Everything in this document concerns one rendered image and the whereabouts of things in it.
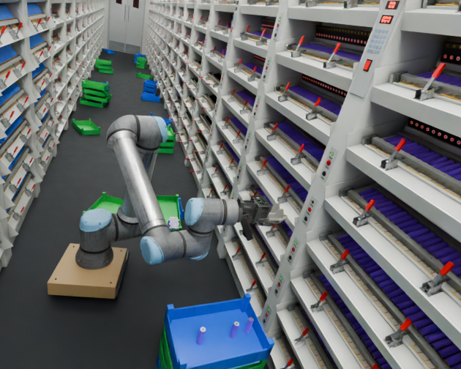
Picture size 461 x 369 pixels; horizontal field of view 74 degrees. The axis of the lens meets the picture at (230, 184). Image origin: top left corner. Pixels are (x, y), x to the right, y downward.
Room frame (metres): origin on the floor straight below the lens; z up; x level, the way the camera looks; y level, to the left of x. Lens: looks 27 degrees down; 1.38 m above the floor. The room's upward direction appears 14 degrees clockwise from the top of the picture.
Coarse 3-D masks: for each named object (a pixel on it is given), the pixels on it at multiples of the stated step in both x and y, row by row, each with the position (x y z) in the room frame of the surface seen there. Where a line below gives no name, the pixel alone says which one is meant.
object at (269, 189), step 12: (252, 156) 1.63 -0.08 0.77; (264, 156) 1.66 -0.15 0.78; (252, 168) 1.54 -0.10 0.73; (264, 168) 1.54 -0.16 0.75; (264, 180) 1.42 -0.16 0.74; (276, 180) 1.41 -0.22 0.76; (264, 192) 1.37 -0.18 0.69; (276, 192) 1.31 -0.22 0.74; (288, 204) 1.21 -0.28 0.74; (288, 216) 1.13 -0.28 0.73
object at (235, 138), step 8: (216, 120) 2.26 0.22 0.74; (224, 120) 2.26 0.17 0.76; (232, 120) 2.21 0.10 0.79; (224, 128) 2.11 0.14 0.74; (232, 128) 2.09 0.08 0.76; (240, 128) 2.06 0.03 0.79; (224, 136) 2.06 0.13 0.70; (232, 136) 1.98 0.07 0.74; (240, 136) 1.94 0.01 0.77; (232, 144) 1.87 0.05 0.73; (240, 144) 1.85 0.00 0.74; (240, 152) 1.74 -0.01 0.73
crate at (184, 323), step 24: (168, 312) 0.67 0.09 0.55; (192, 312) 0.72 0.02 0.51; (216, 312) 0.76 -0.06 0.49; (240, 312) 0.79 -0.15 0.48; (168, 336) 0.62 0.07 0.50; (192, 336) 0.65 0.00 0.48; (216, 336) 0.67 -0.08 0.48; (240, 336) 0.69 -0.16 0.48; (264, 336) 0.68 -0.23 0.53; (192, 360) 0.57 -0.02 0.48; (216, 360) 0.56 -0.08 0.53; (240, 360) 0.59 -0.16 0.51
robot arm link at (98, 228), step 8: (88, 216) 1.22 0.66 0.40; (96, 216) 1.23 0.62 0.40; (104, 216) 1.24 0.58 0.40; (112, 216) 1.28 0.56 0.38; (80, 224) 1.18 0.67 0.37; (88, 224) 1.17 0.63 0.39; (96, 224) 1.17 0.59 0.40; (104, 224) 1.20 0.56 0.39; (112, 224) 1.24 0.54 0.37; (80, 232) 1.17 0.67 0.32; (88, 232) 1.16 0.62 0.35; (96, 232) 1.17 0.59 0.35; (104, 232) 1.19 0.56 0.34; (112, 232) 1.22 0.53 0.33; (80, 240) 1.17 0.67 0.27; (88, 240) 1.16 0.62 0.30; (96, 240) 1.17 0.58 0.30; (104, 240) 1.19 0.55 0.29; (112, 240) 1.22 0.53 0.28; (88, 248) 1.15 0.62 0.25; (96, 248) 1.16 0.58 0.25; (104, 248) 1.19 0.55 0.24
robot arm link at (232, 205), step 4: (228, 200) 0.90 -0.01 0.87; (232, 200) 0.90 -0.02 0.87; (228, 204) 0.87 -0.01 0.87; (232, 204) 0.88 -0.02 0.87; (236, 204) 0.89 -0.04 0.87; (228, 208) 0.86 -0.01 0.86; (232, 208) 0.87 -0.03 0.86; (236, 208) 0.87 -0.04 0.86; (228, 212) 0.85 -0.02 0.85; (232, 212) 0.86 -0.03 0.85; (236, 212) 0.86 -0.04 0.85; (228, 216) 0.85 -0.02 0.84; (232, 216) 0.85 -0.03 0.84; (236, 216) 0.86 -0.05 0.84; (228, 220) 0.85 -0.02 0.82; (232, 220) 0.85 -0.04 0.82; (236, 220) 0.86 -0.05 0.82; (224, 224) 0.85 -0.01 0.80; (228, 224) 0.86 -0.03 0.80; (232, 224) 0.86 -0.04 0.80
